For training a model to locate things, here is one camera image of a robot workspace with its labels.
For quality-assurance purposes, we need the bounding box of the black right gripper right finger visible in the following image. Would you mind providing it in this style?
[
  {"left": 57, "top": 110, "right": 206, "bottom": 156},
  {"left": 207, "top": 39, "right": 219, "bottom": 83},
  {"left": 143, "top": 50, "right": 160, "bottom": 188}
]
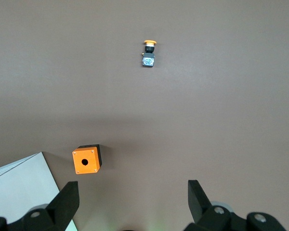
[{"left": 185, "top": 180, "right": 287, "bottom": 231}]

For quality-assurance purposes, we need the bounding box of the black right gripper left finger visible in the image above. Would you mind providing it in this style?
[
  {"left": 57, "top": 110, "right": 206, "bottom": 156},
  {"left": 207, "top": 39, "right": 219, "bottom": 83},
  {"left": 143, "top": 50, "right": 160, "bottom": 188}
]
[{"left": 0, "top": 180, "right": 80, "bottom": 231}]

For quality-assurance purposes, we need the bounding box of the orange push button switch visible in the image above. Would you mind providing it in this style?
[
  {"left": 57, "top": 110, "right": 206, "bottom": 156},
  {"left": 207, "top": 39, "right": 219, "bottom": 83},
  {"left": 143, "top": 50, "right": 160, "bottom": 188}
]
[{"left": 142, "top": 39, "right": 158, "bottom": 68}]

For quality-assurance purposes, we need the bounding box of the white drawer cabinet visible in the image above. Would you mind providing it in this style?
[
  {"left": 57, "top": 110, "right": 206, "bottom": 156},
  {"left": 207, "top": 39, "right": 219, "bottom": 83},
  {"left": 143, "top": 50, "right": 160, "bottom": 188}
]
[{"left": 0, "top": 151, "right": 78, "bottom": 231}]

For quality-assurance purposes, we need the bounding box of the orange button enclosure box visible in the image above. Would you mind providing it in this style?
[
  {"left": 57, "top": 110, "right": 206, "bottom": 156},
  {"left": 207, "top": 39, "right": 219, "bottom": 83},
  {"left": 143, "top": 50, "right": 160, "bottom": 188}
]
[{"left": 72, "top": 144, "right": 103, "bottom": 175}]

